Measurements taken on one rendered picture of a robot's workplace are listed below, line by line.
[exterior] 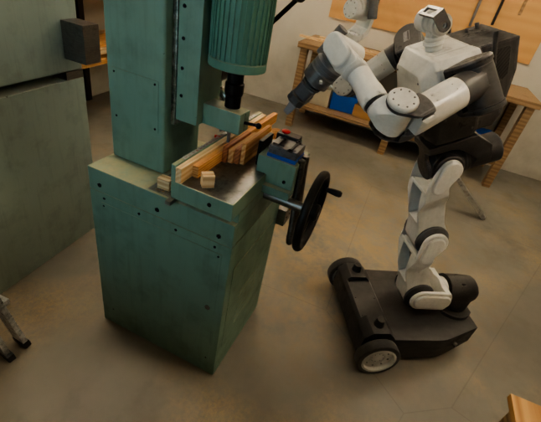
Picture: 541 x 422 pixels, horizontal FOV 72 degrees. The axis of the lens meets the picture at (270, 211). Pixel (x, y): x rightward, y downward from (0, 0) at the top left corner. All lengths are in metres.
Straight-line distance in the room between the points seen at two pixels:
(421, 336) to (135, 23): 1.70
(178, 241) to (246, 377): 0.73
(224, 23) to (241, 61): 0.10
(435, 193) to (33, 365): 1.71
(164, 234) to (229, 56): 0.61
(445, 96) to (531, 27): 3.44
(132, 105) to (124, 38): 0.20
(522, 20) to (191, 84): 3.67
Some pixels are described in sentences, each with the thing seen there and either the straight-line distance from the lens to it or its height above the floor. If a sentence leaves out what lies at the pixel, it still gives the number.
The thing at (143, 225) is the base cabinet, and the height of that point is 0.65.
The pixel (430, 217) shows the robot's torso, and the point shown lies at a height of 0.73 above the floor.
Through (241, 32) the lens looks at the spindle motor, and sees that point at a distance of 1.11.
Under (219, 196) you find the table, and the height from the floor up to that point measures 0.90.
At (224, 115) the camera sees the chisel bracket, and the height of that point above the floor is 1.05.
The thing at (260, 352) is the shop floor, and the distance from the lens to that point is 1.84.
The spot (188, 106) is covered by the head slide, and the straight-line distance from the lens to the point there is 1.26.
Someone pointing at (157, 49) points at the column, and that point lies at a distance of 1.23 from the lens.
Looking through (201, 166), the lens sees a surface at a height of 0.94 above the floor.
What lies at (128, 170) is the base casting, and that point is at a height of 0.80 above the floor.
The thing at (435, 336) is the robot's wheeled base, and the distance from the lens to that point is 2.01.
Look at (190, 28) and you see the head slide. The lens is 1.20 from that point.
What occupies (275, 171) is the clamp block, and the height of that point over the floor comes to 0.92.
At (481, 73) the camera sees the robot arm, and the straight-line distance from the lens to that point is 1.18.
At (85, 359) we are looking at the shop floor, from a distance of 1.83.
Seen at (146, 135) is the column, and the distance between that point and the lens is 1.34.
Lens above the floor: 1.50
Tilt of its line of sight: 34 degrees down
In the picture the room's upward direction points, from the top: 12 degrees clockwise
